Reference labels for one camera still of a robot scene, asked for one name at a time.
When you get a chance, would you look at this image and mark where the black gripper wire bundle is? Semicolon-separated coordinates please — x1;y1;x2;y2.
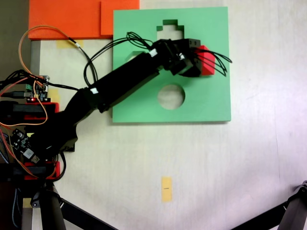
191;49;233;78

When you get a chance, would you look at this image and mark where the notched black tripod leg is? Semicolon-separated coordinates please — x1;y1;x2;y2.
279;180;307;230

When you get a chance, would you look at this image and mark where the green shape sorter board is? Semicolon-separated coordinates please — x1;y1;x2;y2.
111;6;232;125

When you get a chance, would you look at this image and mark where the red and black table clamp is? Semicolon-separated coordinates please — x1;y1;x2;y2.
0;161;61;181
0;100;60;120

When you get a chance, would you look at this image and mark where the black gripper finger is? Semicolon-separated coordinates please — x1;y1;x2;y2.
181;61;202;78
186;38;201;51

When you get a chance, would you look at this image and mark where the black elbow wire bundle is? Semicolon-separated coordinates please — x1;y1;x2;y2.
83;32;159;88

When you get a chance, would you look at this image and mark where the red square block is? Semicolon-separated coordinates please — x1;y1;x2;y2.
194;45;217;77

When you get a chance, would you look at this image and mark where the blue white braided cable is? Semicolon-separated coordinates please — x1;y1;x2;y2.
12;188;20;229

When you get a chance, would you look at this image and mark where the large orange flat block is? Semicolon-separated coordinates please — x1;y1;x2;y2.
28;0;102;41

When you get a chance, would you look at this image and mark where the thin black cable white connector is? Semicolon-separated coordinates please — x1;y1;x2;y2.
68;37;99;84

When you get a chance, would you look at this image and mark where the black USB plug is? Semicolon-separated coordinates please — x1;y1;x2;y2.
0;91;32;98

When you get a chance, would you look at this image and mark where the green circuit board with wires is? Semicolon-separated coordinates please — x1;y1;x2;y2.
25;75;51;103

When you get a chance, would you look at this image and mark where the thin orange wire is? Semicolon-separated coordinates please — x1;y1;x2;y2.
18;25;71;87

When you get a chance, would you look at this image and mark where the black circuit board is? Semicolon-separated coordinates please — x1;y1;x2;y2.
6;128;42;164

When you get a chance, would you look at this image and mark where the yellow tape marker with line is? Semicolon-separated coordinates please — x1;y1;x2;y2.
161;176;173;203

